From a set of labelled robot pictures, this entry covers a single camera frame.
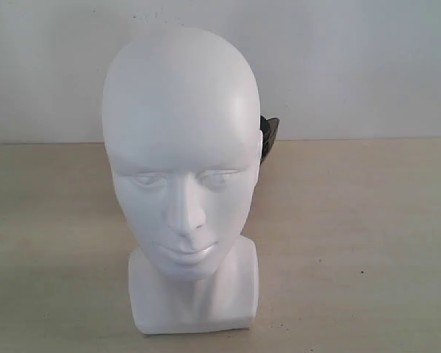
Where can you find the black helmet with tinted visor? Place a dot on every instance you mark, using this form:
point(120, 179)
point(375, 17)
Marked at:
point(269, 128)

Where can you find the white mannequin head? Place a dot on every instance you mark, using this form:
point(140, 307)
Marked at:
point(180, 119)

